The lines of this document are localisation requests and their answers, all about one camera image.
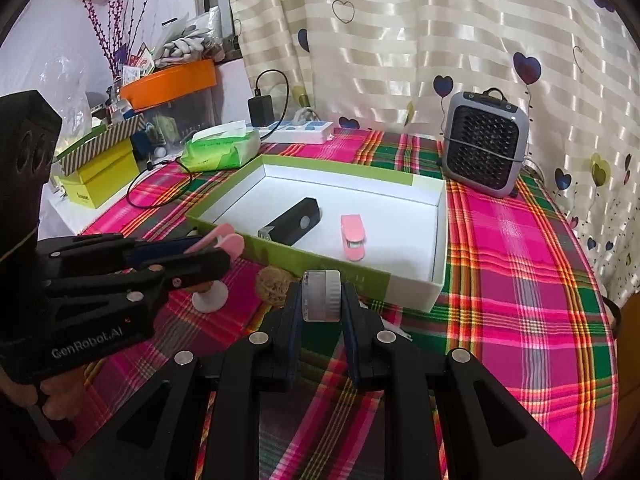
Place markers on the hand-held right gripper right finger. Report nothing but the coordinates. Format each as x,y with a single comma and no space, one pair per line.
350,330

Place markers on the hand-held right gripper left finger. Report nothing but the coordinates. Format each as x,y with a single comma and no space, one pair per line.
293,320

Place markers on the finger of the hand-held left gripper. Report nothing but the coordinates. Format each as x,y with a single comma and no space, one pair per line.
200,265
160,252

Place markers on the small pink cup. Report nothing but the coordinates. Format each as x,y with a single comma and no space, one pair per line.
232,246

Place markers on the small white round jar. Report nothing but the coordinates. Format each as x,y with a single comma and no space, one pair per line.
322,295

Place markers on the brown walnut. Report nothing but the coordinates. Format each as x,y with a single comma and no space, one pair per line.
272,286

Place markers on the green white cardboard box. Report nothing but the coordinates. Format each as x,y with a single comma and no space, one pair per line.
380,210

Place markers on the person's left hand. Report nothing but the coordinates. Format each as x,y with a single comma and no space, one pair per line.
52,397

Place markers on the yellow green box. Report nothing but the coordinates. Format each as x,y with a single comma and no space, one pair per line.
100,175

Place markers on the brown white striped box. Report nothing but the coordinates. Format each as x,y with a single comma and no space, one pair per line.
107,135

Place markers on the black rectangular device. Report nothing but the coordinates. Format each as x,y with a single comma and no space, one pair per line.
292,220

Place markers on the clear plastic bag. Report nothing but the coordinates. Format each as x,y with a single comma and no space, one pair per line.
65,85

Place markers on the small blue box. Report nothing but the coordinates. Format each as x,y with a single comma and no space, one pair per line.
142,142

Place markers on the green tissue pack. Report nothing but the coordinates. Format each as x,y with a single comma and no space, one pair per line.
220,152

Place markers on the colourful packets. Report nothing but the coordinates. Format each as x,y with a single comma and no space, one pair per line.
137,65

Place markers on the black charger adapter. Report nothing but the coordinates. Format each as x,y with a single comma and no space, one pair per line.
260,110

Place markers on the white blue power strip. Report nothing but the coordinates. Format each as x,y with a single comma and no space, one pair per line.
300,131

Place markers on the clear storage box orange lid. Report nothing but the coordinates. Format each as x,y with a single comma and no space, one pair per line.
170,82

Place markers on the pink green plaid tablecloth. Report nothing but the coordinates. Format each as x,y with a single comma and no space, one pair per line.
515,270

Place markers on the white plug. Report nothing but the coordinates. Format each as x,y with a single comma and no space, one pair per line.
302,115

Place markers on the purple flower branches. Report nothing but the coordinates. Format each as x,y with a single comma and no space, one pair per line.
112,25

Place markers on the white cotton gloves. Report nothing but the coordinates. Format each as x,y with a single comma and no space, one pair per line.
187,42

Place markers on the small grey heater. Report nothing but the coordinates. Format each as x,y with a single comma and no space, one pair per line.
482,142

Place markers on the striped heart print curtain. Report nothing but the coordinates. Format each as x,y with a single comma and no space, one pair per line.
400,35

